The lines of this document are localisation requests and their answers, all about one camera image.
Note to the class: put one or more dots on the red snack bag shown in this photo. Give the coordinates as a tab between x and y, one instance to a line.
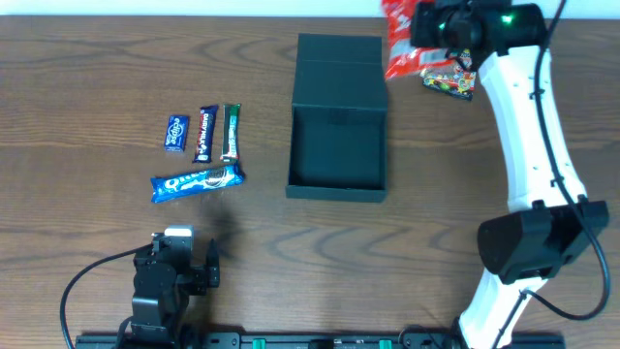
403	58

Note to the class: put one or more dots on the dark green box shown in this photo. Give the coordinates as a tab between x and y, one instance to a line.
339	120

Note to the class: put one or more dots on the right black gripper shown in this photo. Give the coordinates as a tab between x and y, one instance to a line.
460	31

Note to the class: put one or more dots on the purple Dairy Milk bar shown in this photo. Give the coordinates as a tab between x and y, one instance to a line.
205	135

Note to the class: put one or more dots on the blue Eclipse gum pack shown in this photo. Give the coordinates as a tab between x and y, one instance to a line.
176	133

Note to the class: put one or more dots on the green chocolate bar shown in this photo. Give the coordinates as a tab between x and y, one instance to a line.
230	145

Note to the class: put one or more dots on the black Haribo candy bag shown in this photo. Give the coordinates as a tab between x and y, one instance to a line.
455	78

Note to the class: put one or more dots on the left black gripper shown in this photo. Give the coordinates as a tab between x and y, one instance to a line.
201	282

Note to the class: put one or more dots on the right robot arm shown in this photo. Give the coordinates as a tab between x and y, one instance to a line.
551	220

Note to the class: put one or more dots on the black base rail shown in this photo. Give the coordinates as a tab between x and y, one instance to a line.
414	340

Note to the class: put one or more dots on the blue Oreo cookie pack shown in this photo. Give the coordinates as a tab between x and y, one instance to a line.
183	185

